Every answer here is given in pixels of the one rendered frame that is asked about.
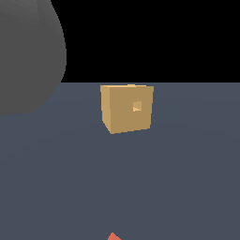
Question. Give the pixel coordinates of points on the tan box with square hole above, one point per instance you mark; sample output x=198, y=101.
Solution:
x=125, y=109

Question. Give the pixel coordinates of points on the orange peg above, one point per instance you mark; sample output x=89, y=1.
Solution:
x=113, y=237

